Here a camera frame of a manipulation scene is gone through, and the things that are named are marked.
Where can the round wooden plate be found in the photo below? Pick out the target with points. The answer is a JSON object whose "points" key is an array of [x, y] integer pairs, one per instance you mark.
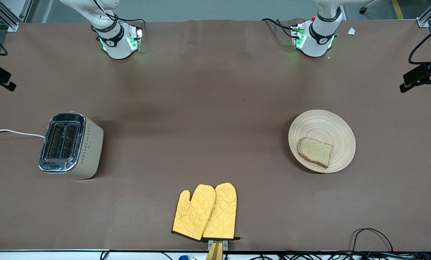
{"points": [[323, 124]]}

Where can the slice of brown bread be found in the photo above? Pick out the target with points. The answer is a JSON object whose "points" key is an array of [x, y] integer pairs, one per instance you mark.
{"points": [[315, 151]]}

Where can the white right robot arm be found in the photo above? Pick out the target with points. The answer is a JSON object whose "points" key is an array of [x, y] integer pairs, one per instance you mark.
{"points": [[116, 47]]}

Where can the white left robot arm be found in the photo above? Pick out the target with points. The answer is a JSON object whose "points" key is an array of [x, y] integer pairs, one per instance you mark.
{"points": [[320, 41]]}

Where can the beige chrome two-slot toaster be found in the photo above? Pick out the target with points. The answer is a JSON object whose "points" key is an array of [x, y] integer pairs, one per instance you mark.
{"points": [[89, 151]]}

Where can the white paper scrap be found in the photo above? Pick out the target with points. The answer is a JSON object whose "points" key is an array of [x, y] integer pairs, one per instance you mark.
{"points": [[351, 31]]}

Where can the black chair caster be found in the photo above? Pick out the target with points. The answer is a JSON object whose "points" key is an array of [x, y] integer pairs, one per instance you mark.
{"points": [[362, 10]]}

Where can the brown table cover sheet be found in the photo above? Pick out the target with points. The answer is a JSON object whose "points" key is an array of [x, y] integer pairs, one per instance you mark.
{"points": [[215, 90]]}

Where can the yellow quilted oven mitt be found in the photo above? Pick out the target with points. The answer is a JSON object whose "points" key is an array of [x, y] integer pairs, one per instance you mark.
{"points": [[193, 213], [222, 213]]}

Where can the small blue object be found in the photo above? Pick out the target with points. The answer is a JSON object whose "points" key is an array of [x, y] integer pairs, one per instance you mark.
{"points": [[183, 258]]}

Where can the small metal bracket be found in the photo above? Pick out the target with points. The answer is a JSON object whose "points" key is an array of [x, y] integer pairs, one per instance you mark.
{"points": [[225, 245]]}

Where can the yellow wooden post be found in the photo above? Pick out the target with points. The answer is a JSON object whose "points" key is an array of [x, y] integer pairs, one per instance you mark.
{"points": [[215, 252]]}

